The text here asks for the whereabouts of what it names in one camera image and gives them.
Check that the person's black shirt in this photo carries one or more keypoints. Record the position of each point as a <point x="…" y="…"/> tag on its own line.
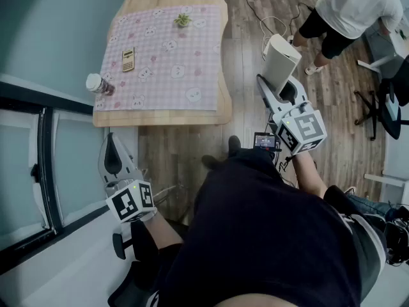
<point x="255" y="235"/>

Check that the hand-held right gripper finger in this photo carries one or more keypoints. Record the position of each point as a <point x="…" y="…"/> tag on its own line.
<point x="270" y="99"/>
<point x="301" y="94"/>

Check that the small green potted plant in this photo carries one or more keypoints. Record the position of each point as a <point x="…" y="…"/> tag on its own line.
<point x="182" y="20"/>

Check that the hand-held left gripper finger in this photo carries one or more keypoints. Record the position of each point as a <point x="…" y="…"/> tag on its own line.
<point x="101" y="163"/>
<point x="125" y="160"/>

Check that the white desk leg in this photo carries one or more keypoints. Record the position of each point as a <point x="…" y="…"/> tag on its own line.
<point x="380" y="63"/>

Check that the person's left forearm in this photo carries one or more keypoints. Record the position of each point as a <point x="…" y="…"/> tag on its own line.
<point x="163" y="232"/>

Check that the person's shoe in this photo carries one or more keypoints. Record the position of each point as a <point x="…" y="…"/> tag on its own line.
<point x="234" y="144"/>
<point x="211" y="162"/>

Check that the white rectangular box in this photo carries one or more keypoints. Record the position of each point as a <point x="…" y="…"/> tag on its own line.
<point x="281" y="62"/>

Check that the person's left shoe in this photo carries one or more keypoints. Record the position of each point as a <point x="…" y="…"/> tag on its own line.
<point x="211" y="162"/>

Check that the person's right forearm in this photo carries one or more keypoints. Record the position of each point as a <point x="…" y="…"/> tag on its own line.
<point x="306" y="174"/>

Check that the white-lidded clear jar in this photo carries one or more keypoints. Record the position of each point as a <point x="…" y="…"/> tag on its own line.
<point x="96" y="83"/>

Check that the person's right shoe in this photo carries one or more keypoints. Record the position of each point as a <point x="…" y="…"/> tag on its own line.
<point x="234" y="144"/>

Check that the black window frame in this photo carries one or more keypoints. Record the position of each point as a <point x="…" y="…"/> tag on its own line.
<point x="48" y="171"/>

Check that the black office chair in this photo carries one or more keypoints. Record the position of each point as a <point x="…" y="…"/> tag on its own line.
<point x="390" y="114"/>

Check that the beige calculator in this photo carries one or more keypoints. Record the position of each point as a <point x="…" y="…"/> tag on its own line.
<point x="128" y="60"/>

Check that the pink checked table mat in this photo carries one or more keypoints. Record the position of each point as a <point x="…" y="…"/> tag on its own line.
<point x="166" y="72"/>

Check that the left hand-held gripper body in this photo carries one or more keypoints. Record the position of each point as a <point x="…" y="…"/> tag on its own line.
<point x="129" y="203"/>

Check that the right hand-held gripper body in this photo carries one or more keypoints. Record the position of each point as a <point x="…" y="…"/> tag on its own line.
<point x="303" y="128"/>

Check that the small black screen device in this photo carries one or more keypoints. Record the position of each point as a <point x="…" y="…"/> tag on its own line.
<point x="264" y="140"/>

